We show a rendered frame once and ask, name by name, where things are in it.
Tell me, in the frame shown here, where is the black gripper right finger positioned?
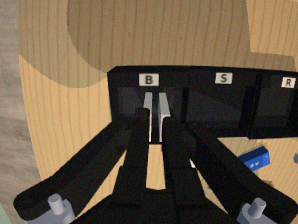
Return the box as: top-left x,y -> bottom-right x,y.
158,93 -> 298,224

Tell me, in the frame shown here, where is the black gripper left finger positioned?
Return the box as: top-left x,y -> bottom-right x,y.
13,92 -> 152,224

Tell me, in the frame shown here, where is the grey metal bolt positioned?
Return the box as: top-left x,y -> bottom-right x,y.
293,156 -> 298,163

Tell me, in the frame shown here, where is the black rack of bins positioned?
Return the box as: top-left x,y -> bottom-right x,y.
107,65 -> 298,145

